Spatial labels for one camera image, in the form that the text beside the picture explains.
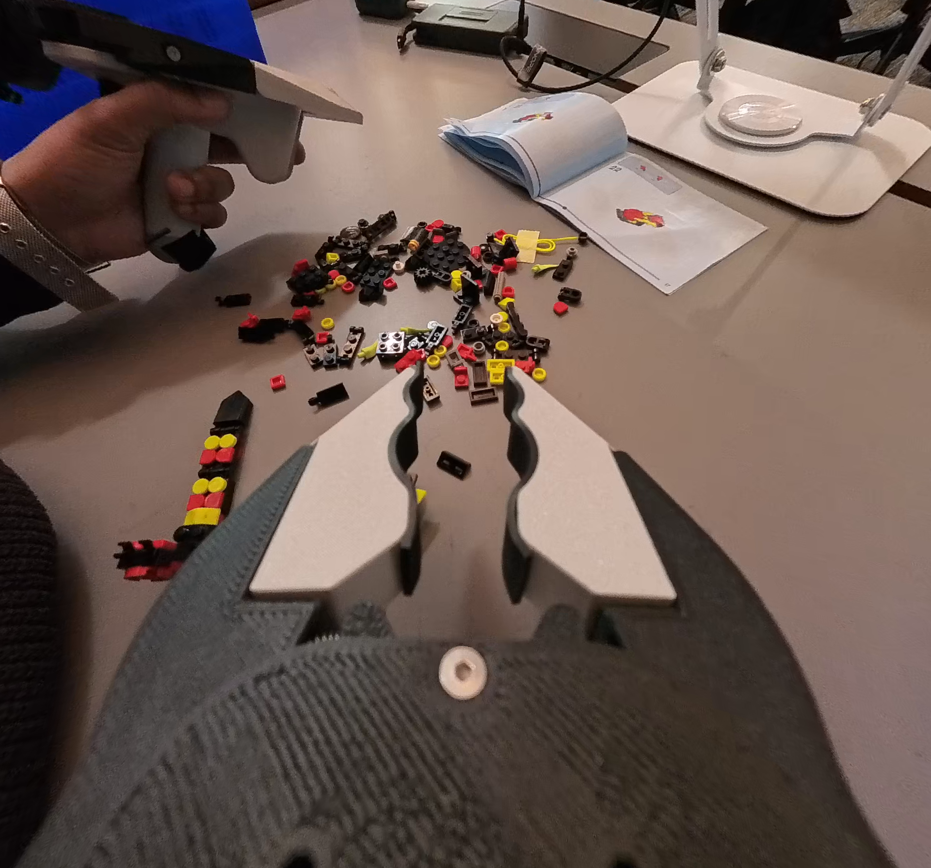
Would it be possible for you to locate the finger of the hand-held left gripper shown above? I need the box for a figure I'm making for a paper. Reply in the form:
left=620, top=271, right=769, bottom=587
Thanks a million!
left=251, top=58, right=364, bottom=126

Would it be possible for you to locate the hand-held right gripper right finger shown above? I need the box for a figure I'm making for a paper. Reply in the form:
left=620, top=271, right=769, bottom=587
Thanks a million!
left=500, top=365, right=679, bottom=640

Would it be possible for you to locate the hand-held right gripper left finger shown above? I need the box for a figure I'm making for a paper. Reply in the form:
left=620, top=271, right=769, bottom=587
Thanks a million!
left=247, top=363, right=430, bottom=622

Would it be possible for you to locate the pile of lego pieces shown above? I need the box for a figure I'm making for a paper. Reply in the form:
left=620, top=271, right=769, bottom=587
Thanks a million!
left=289, top=210, right=592, bottom=405

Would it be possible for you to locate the long black lego assembly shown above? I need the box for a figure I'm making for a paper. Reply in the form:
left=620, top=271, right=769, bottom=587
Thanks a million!
left=112, top=390, right=256, bottom=583

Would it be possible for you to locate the black and red lego piece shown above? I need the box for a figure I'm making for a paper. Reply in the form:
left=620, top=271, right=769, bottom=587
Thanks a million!
left=238, top=307, right=315, bottom=346

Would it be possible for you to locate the lego instruction booklet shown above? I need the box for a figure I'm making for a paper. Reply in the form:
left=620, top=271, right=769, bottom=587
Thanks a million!
left=438, top=92, right=768, bottom=296

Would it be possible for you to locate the person's left hand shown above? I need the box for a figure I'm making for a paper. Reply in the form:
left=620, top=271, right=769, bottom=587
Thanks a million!
left=0, top=79, right=235, bottom=267

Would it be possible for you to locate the blue plastic bin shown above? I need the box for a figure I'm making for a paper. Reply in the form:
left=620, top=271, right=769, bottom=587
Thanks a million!
left=0, top=0, right=267, bottom=160

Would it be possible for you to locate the black power adapter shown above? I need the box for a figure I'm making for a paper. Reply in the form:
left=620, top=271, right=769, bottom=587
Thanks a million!
left=397, top=1, right=526, bottom=56

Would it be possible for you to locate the person's dark knit sweater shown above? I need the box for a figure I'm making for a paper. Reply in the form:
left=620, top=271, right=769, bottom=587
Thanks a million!
left=0, top=457, right=63, bottom=868

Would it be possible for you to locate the white stand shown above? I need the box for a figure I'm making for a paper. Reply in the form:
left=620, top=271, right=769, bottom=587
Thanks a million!
left=611, top=0, right=931, bottom=218

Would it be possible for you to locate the grey perforated watch strap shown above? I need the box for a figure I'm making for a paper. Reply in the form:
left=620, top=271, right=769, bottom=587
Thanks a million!
left=0, top=174, right=119, bottom=313

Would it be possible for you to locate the black cable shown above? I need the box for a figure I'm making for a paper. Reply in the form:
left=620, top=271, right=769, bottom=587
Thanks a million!
left=500, top=0, right=672, bottom=84

